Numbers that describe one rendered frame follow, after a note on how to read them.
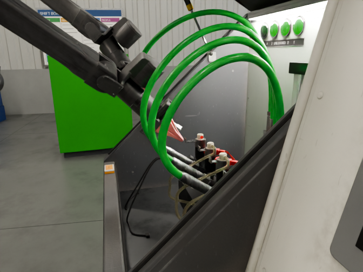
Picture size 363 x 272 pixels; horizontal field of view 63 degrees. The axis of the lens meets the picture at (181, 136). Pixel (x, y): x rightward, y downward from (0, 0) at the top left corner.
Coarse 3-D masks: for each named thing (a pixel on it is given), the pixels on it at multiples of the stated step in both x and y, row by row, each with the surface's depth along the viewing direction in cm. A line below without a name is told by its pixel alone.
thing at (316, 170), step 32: (352, 0) 34; (320, 32) 39; (352, 32) 34; (320, 64) 39; (352, 64) 33; (320, 96) 37; (352, 96) 32; (288, 128) 42; (320, 128) 36; (352, 128) 32; (288, 160) 42; (320, 160) 35; (352, 160) 31; (288, 192) 40; (320, 192) 35; (288, 224) 39; (320, 224) 34; (256, 256) 46; (288, 256) 38; (320, 256) 33
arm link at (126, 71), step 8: (136, 56) 70; (144, 56) 68; (128, 64) 71; (136, 64) 68; (144, 64) 68; (152, 64) 68; (120, 72) 72; (128, 72) 68; (136, 72) 69; (144, 72) 69; (152, 72) 69; (104, 80) 66; (112, 80) 67; (120, 80) 70; (136, 80) 70; (144, 80) 70; (104, 88) 67; (112, 88) 68; (120, 88) 68; (112, 96) 69
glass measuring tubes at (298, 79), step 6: (294, 66) 76; (300, 66) 73; (306, 66) 71; (288, 72) 78; (294, 72) 76; (300, 72) 74; (294, 78) 77; (300, 78) 77; (294, 84) 77; (300, 84) 77; (294, 90) 78; (294, 96) 78; (294, 102) 78
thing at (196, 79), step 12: (216, 60) 49; (228, 60) 49; (240, 60) 50; (252, 60) 50; (264, 60) 51; (204, 72) 48; (192, 84) 48; (276, 84) 52; (180, 96) 48; (276, 96) 53; (168, 108) 49; (276, 108) 54; (168, 120) 49; (168, 168) 51; (180, 180) 52; (192, 180) 53; (204, 192) 54
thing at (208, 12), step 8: (184, 16) 77; (192, 16) 77; (232, 16) 75; (240, 16) 75; (176, 24) 78; (248, 24) 75; (160, 32) 79; (256, 32) 76; (152, 40) 80; (144, 48) 81
